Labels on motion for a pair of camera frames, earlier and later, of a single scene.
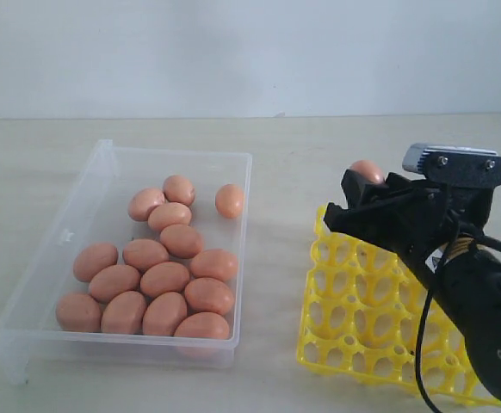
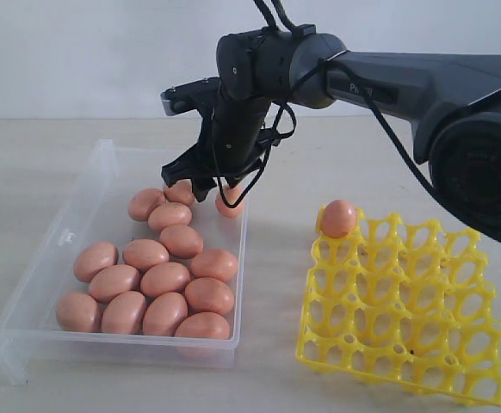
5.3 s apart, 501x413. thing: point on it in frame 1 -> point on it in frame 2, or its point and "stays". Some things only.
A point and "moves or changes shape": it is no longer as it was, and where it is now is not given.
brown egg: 178,189 stays
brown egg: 124,313 stays
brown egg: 230,200 stays
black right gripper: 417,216 -> 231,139
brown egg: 164,214 stays
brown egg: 368,171 moves or changes shape
